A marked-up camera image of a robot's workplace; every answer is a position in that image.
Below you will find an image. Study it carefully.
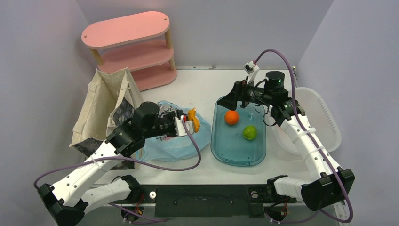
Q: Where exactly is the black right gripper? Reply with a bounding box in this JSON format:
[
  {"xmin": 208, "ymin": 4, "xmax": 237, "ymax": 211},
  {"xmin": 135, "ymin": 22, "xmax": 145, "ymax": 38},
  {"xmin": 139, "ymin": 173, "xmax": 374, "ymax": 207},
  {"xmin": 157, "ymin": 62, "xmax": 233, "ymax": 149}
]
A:
[{"xmin": 218, "ymin": 76, "xmax": 273, "ymax": 111}]

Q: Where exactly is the orange mandarin fruit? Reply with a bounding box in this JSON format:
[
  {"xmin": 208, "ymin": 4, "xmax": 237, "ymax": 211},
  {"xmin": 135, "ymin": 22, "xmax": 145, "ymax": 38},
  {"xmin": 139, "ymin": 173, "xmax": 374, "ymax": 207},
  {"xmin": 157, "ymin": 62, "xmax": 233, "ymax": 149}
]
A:
[{"xmin": 224, "ymin": 110, "xmax": 239, "ymax": 126}]

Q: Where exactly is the light blue plastic grocery bag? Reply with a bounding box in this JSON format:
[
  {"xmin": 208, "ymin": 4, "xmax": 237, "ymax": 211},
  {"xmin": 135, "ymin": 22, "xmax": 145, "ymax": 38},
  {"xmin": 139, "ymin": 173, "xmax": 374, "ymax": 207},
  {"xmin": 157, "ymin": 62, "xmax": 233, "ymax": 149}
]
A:
[{"xmin": 134, "ymin": 113, "xmax": 211, "ymax": 162}]

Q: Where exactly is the yellow-orange bumpy food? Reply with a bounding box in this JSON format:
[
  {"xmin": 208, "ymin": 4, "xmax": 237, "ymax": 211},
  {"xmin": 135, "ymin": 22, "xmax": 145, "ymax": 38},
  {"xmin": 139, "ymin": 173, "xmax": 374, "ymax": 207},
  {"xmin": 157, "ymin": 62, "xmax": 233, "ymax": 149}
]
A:
[{"xmin": 187, "ymin": 108, "xmax": 201, "ymax": 133}]

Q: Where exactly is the green round fruit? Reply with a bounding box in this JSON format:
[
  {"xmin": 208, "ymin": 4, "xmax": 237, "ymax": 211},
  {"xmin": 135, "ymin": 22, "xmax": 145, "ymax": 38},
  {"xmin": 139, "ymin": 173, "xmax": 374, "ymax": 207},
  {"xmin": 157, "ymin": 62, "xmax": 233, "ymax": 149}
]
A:
[{"xmin": 242, "ymin": 126, "xmax": 257, "ymax": 141}]

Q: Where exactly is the beige canvas tote bag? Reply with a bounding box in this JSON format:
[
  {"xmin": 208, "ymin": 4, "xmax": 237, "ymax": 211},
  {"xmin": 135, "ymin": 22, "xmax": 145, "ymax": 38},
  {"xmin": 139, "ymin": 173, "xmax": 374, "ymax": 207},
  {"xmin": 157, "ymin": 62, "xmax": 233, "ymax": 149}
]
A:
[{"xmin": 69, "ymin": 68, "xmax": 144, "ymax": 157}]

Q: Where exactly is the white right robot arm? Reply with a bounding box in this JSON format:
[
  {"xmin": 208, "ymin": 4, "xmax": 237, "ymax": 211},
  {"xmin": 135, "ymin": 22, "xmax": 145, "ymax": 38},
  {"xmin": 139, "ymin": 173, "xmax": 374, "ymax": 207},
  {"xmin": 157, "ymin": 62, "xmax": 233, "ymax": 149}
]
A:
[{"xmin": 217, "ymin": 71, "xmax": 355, "ymax": 211}]

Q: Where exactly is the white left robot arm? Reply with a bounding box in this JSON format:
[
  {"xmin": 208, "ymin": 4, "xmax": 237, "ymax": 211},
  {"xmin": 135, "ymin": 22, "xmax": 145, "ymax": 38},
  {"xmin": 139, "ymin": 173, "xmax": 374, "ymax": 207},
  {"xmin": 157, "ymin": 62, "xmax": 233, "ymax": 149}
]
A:
[{"xmin": 37, "ymin": 102, "xmax": 199, "ymax": 226}]

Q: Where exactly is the teal transparent plastic tub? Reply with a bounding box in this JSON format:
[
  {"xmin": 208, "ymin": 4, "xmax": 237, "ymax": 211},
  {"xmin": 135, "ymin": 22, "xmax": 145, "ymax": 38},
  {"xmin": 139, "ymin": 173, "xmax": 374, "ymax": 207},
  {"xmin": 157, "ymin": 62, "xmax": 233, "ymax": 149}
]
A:
[{"xmin": 211, "ymin": 104, "xmax": 266, "ymax": 167}]

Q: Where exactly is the pink three-tier shelf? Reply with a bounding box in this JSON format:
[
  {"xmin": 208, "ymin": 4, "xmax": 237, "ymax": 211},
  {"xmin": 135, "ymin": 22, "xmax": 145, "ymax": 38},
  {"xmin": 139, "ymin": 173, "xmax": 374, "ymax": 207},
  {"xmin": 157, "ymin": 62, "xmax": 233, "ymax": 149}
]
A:
[{"xmin": 81, "ymin": 11, "xmax": 177, "ymax": 91}]

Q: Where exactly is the white plastic basket tub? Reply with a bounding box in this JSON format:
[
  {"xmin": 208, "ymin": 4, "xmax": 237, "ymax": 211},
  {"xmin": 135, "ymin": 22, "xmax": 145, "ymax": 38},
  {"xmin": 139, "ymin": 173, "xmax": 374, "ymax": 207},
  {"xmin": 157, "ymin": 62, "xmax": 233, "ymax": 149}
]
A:
[{"xmin": 271, "ymin": 87, "xmax": 342, "ymax": 155}]

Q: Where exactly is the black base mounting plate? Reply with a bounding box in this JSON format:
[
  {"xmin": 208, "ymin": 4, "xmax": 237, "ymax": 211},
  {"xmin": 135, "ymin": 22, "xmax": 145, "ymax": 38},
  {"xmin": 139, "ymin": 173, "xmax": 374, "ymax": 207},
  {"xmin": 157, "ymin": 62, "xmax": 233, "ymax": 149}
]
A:
[{"xmin": 121, "ymin": 184, "xmax": 297, "ymax": 219}]

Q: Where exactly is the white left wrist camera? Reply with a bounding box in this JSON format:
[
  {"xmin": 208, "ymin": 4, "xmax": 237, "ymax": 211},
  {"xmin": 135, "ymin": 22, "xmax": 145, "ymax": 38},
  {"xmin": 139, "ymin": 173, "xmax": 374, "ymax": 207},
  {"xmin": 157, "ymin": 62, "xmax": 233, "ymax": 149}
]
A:
[{"xmin": 174, "ymin": 115, "xmax": 189, "ymax": 137}]

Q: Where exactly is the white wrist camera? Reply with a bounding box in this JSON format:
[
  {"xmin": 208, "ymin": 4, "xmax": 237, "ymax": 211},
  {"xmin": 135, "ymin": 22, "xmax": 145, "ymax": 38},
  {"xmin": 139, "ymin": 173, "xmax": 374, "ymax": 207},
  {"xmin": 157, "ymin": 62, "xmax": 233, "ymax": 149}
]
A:
[
  {"xmin": 174, "ymin": 115, "xmax": 189, "ymax": 137},
  {"xmin": 243, "ymin": 61, "xmax": 260, "ymax": 86}
]

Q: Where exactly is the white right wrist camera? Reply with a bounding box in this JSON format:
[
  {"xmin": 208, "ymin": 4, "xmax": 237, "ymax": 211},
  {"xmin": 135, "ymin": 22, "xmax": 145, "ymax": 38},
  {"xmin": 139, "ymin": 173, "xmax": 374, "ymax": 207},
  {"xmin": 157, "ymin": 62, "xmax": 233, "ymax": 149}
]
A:
[{"xmin": 243, "ymin": 61, "xmax": 260, "ymax": 86}]

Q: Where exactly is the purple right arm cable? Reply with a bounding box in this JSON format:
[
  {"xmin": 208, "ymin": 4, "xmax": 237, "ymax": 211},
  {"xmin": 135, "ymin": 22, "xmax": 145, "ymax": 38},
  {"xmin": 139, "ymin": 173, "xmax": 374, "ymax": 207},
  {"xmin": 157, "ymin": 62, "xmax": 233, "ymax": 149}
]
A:
[{"xmin": 253, "ymin": 48, "xmax": 354, "ymax": 225}]

